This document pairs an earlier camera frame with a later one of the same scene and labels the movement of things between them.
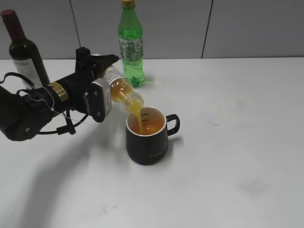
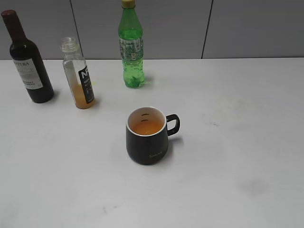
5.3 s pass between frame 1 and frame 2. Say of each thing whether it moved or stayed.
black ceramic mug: stayed
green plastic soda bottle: stayed
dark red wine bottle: stayed
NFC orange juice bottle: moved
